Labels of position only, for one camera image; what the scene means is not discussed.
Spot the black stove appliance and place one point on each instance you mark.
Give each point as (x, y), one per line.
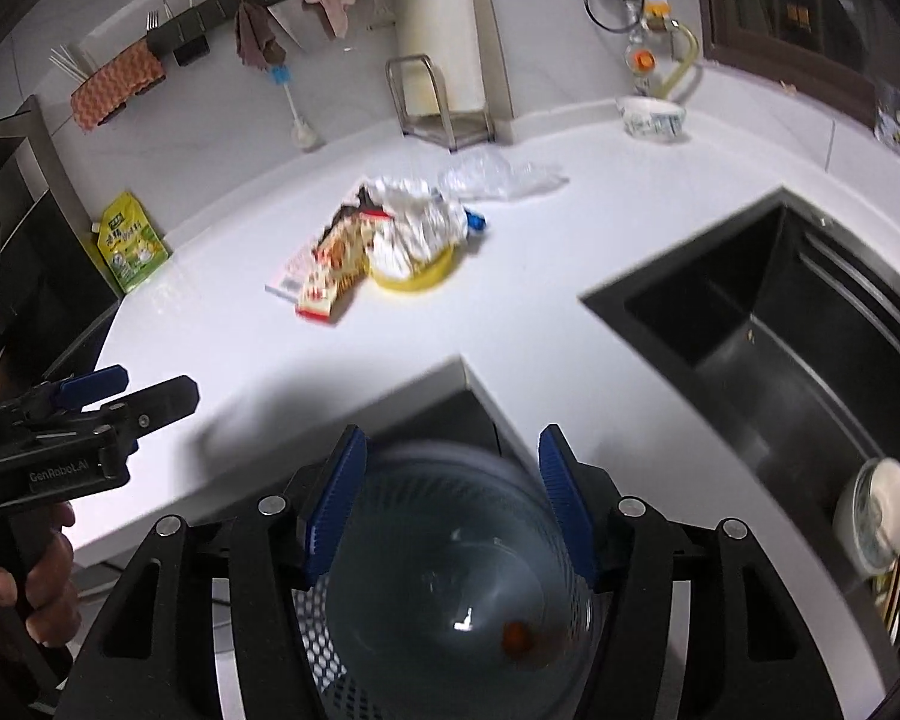
(37, 240)

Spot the patterned ceramic bowl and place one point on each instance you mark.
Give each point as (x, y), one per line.
(654, 120)

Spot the white chopsticks bundle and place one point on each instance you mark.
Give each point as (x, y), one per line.
(67, 64)

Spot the metal forks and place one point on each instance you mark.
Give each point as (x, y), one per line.
(156, 17)

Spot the blue and white bottle brush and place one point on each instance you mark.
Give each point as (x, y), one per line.
(294, 116)

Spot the white bowl with lid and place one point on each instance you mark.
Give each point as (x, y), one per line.
(874, 514)

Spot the gas valve with orange knob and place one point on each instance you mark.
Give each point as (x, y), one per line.
(643, 58)

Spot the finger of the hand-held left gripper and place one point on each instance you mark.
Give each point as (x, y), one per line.
(154, 401)
(94, 384)

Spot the brown cloth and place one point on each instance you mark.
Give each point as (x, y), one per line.
(253, 34)

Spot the green detergent pouch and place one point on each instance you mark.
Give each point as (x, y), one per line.
(131, 244)

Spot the person's left hand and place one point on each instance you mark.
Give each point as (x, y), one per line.
(64, 577)

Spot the dark window frame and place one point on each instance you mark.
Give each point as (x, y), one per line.
(795, 22)

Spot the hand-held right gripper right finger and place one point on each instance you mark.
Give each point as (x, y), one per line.
(564, 499)

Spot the clear plastic bag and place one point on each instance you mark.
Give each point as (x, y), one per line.
(495, 174)

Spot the orange printed snack wrapper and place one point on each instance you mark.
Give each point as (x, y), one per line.
(341, 259)

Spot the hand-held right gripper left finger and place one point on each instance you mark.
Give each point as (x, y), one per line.
(337, 499)

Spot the white cutting board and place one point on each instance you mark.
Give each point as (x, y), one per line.
(442, 0)

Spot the grey perforated waste bin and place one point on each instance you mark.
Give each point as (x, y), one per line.
(435, 540)

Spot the orange zigzag cloth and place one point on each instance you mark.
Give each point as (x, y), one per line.
(116, 82)

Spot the clear glass mug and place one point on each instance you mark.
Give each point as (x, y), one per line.
(894, 124)

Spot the white paper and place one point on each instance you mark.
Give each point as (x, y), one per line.
(420, 221)

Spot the steel board rack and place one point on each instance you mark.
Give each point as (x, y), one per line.
(450, 131)

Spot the black kitchen sink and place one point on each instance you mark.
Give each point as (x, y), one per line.
(720, 315)

